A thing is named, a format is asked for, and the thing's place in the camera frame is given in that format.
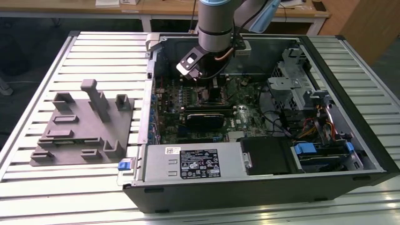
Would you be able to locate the small blue clip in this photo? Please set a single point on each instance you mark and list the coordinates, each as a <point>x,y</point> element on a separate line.
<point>349,148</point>

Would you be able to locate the green motherboard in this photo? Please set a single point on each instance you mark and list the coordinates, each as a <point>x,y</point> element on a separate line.
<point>249,117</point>

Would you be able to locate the black RAM slot bank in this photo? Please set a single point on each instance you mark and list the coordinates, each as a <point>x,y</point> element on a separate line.
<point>207,109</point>

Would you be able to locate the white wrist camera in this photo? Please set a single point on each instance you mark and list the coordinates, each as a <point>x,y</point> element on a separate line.
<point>191,62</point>

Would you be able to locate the small silver heatsink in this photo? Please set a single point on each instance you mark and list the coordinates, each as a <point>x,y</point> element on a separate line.
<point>236,136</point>

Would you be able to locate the grey parts rack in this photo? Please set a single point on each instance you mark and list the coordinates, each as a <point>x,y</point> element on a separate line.
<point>93,131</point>

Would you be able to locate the small black box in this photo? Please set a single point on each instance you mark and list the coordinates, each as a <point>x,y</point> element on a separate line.
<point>319,5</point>

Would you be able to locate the green RAM stick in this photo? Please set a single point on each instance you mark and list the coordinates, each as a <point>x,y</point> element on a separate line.
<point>77,141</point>

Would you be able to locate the grey metal stand foot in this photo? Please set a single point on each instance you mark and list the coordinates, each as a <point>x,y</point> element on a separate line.
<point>5,87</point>

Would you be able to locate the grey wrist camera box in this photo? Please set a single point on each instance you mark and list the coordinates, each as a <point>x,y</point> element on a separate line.
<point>243,50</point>

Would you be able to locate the silver power supply unit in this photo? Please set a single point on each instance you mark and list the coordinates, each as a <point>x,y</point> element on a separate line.
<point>163,161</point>

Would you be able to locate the black plastic shroud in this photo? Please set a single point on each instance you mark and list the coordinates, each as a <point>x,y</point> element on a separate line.
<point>265,154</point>

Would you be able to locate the black graphics card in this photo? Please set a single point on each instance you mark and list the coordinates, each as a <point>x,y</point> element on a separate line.
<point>204,122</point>

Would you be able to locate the silver drive cage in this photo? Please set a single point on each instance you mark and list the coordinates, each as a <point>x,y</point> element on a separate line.
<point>284,86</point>

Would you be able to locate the CPU socket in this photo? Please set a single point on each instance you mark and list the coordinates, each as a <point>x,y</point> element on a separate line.
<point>197,96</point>

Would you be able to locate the wooden cabinet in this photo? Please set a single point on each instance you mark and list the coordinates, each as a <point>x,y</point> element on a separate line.
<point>368,23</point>

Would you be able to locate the blue case latch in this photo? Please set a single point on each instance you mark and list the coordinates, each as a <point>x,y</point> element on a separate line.
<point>124,164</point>

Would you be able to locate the black PC case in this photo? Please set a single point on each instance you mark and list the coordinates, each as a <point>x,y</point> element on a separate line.
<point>219,197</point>

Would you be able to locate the white box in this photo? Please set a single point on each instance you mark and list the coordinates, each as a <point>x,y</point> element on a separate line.
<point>129,2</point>
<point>107,2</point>

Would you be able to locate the hard disk in blue carrier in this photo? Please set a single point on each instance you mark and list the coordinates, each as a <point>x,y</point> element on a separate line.
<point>304,148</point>

